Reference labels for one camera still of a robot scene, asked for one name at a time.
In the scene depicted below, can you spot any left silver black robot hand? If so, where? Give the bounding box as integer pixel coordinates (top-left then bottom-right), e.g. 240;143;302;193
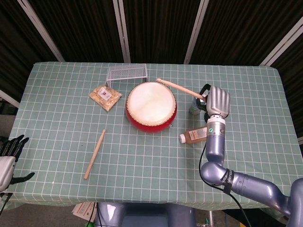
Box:
0;134;36;192

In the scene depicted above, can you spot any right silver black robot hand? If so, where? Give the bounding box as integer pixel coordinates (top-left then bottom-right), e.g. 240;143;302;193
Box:
198;83;231;119

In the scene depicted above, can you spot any wooden drumstick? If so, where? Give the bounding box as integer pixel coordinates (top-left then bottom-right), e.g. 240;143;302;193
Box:
156;78;205;100
83;129;106;180

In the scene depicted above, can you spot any red drum with white skin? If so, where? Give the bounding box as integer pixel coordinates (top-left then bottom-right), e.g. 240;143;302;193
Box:
125;81;178;133

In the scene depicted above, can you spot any light blue drink can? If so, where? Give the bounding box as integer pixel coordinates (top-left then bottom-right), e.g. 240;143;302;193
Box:
189;96;202;116

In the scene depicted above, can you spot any brown drink bottle white cap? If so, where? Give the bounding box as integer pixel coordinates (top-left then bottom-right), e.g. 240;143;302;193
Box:
179;126;209;144

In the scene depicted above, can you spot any printed paper sheet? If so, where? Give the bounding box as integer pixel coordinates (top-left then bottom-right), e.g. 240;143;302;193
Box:
72;202;98;224

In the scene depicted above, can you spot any green grid tablecloth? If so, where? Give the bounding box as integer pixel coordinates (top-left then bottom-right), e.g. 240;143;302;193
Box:
0;61;303;211

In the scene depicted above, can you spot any clear bag of snacks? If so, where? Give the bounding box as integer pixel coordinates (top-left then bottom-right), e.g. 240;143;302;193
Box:
89;83;123;112

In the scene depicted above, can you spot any blue-grey robot torso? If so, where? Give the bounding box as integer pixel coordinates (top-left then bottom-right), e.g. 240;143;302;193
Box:
94;202;197;227

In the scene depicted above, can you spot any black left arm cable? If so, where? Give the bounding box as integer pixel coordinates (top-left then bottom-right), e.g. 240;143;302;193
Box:
0;192;13;215

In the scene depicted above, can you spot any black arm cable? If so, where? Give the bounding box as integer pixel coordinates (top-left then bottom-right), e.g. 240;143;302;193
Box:
0;192;13;215
198;141;252;227

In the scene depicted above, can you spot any white partition frame post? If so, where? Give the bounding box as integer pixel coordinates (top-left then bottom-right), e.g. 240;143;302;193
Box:
183;0;210;64
0;89;20;108
17;0;65;62
259;16;303;66
112;0;131;63

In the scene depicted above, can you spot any white wire mesh basket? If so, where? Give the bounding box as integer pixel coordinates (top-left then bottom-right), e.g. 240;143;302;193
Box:
106;63;148;88

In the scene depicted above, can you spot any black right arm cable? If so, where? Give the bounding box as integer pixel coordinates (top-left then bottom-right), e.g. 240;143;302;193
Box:
198;141;252;227

